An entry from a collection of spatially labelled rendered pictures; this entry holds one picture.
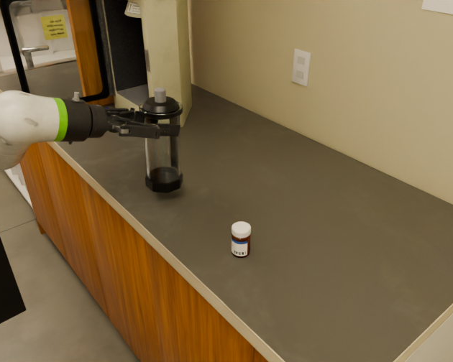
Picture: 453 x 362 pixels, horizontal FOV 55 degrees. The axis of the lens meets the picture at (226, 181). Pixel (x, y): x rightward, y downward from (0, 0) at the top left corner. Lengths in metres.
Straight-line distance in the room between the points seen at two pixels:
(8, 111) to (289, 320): 0.67
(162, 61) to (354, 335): 1.01
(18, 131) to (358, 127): 0.98
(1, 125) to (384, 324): 0.82
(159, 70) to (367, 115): 0.68
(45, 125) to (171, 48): 0.67
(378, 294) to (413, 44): 0.67
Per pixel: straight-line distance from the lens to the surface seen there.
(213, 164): 1.36
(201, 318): 1.13
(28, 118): 0.93
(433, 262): 1.11
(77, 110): 0.97
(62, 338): 2.18
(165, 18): 1.46
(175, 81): 1.53
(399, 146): 1.38
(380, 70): 1.36
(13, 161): 1.05
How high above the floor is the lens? 1.62
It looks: 32 degrees down
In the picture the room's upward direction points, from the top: straight up
